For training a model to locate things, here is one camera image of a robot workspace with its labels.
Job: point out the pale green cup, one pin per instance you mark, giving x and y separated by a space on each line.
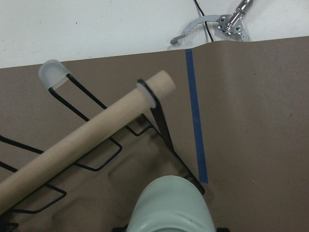
171 204

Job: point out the black wire cup rack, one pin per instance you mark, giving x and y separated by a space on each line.
39 172

